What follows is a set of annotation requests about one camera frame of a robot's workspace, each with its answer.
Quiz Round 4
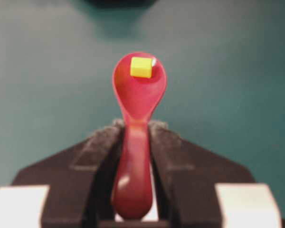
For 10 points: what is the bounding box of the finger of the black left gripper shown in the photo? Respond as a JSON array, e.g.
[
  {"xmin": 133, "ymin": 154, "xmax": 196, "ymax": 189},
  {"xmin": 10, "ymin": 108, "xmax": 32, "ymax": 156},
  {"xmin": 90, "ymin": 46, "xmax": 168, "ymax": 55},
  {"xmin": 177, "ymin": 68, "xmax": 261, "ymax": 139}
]
[{"xmin": 89, "ymin": 0, "xmax": 155, "ymax": 5}]

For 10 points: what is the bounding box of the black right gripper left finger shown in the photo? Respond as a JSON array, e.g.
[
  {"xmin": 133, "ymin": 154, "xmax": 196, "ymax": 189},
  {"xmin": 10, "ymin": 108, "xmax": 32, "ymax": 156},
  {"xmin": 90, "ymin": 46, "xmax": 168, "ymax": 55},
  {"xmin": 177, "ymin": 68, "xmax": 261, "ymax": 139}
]
[{"xmin": 0, "ymin": 119, "xmax": 124, "ymax": 228}]

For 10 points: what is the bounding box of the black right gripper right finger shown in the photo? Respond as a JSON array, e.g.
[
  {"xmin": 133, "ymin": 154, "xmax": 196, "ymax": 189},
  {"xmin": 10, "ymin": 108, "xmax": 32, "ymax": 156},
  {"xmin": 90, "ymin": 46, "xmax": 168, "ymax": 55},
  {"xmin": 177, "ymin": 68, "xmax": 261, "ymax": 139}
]
[{"xmin": 147, "ymin": 121, "xmax": 282, "ymax": 228}]

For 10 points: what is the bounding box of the yellow hexagonal prism block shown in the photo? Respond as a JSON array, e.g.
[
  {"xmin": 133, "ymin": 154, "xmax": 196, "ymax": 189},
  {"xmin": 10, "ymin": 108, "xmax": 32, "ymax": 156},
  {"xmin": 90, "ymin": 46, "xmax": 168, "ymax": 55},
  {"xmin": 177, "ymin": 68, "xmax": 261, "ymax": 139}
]
[{"xmin": 130, "ymin": 57, "xmax": 152, "ymax": 78}]

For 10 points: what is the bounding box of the red plastic spoon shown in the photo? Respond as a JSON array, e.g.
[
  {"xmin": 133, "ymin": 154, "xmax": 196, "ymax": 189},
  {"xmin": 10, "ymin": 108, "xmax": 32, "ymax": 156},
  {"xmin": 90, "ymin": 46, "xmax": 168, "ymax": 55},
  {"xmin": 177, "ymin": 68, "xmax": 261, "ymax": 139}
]
[{"xmin": 111, "ymin": 51, "xmax": 167, "ymax": 220}]

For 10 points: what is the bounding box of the green table mat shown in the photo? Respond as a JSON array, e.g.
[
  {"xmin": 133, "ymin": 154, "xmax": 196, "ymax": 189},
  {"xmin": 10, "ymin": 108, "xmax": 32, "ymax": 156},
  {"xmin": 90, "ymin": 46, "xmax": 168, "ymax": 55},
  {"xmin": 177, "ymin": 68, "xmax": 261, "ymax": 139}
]
[{"xmin": 0, "ymin": 0, "xmax": 285, "ymax": 218}]

